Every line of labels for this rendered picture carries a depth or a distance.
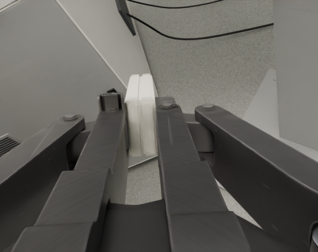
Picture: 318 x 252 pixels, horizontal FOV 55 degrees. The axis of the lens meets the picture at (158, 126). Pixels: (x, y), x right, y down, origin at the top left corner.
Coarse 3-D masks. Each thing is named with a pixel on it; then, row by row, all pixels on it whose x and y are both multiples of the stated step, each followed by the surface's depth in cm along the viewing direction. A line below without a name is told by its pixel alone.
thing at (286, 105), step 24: (288, 0) 52; (312, 0) 50; (288, 24) 57; (312, 24) 54; (288, 48) 63; (312, 48) 59; (288, 72) 70; (312, 72) 65; (264, 96) 112; (288, 96) 78; (312, 96) 73; (264, 120) 108; (288, 120) 89; (312, 120) 82; (288, 144) 101; (312, 144) 95
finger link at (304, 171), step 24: (216, 120) 12; (240, 120) 12; (216, 144) 12; (240, 144) 10; (264, 144) 10; (216, 168) 12; (240, 168) 10; (264, 168) 9; (288, 168) 8; (312, 168) 8; (240, 192) 11; (264, 192) 9; (288, 192) 8; (312, 192) 7; (264, 216) 9; (288, 216) 8; (312, 216) 7; (288, 240) 8
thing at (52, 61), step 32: (32, 0) 53; (64, 0) 58; (96, 0) 86; (0, 32) 57; (32, 32) 58; (64, 32) 60; (96, 32) 71; (128, 32) 119; (0, 64) 63; (32, 64) 65; (64, 64) 67; (96, 64) 69; (128, 64) 92; (0, 96) 70; (32, 96) 72; (64, 96) 75; (96, 96) 78; (0, 128) 79; (32, 128) 82
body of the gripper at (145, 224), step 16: (112, 208) 7; (128, 208) 7; (144, 208) 7; (160, 208) 7; (112, 224) 7; (128, 224) 7; (144, 224) 7; (160, 224) 6; (240, 224) 6; (112, 240) 6; (128, 240) 6; (144, 240) 6; (160, 240) 6; (256, 240) 6; (272, 240) 6
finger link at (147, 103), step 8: (144, 80) 19; (152, 80) 19; (144, 88) 17; (152, 88) 17; (144, 96) 15; (152, 96) 15; (144, 104) 15; (152, 104) 15; (144, 112) 15; (152, 112) 15; (144, 120) 15; (152, 120) 15; (144, 128) 15; (152, 128) 15; (144, 136) 15; (152, 136) 15; (144, 144) 15; (152, 144) 15; (144, 152) 16; (152, 152) 16
